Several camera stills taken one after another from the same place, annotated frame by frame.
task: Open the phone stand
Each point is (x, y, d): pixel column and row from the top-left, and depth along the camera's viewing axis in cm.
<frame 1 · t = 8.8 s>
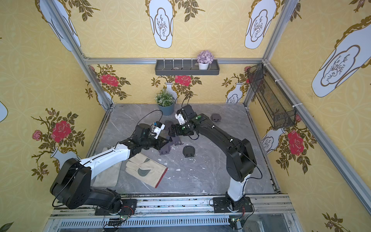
left hand: (169, 141, 85), fingers closed
right hand: (174, 135, 84), fingers open
beige work glove right: (146, 169, 87), on the table
green plant blue pot: (165, 101, 107), point 14 cm above the table
grey phone stand back-right: (217, 115, 116), on the table
grey phone stand front-left: (164, 151, 94), point 2 cm above the table
dark phone stand front-centre: (189, 151, 95), point 2 cm above the table

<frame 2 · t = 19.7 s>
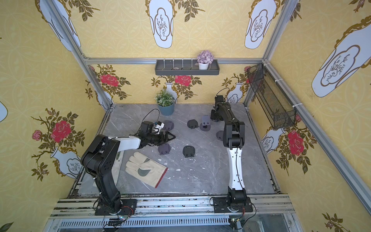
left hand: (172, 139, 94), fingers open
right hand: (215, 116, 113), fingers open
dark phone stand back-centre: (192, 123, 112), on the table
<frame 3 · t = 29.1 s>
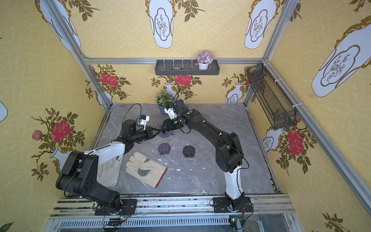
left hand: (161, 131, 87), fingers closed
right hand: (165, 128, 86), fingers open
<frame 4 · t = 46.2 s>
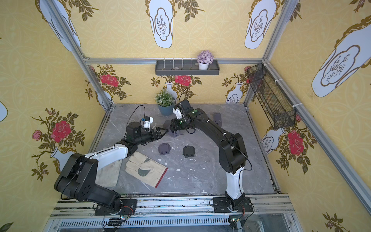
left hand: (166, 132, 86), fingers open
right hand: (172, 128, 87), fingers open
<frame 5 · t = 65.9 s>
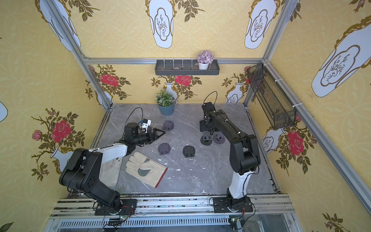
left hand: (163, 134, 89), fingers open
right hand: (206, 128, 94), fingers open
